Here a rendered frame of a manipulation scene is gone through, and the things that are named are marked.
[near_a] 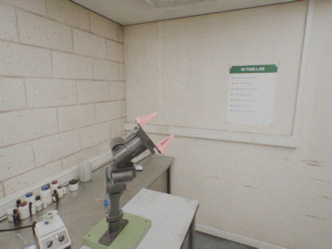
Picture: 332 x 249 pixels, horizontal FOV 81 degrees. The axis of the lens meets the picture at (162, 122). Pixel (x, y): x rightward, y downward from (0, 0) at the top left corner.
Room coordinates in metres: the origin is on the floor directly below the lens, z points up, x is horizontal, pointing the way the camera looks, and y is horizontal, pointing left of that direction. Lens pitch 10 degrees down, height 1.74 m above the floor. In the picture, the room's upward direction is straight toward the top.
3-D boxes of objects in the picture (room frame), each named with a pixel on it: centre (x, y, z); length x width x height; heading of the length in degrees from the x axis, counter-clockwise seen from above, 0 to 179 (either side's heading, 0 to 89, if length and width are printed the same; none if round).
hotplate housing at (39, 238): (0.95, 0.61, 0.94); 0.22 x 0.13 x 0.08; 42
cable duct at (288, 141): (2.12, -0.38, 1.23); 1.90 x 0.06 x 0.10; 67
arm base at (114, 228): (0.96, 0.27, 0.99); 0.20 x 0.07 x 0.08; 159
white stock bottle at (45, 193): (1.30, 0.85, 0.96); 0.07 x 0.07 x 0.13
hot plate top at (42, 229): (0.96, 0.63, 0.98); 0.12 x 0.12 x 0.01; 42
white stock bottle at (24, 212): (1.15, 0.90, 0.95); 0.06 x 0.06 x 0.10
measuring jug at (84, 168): (1.66, 0.70, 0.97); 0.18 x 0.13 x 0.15; 11
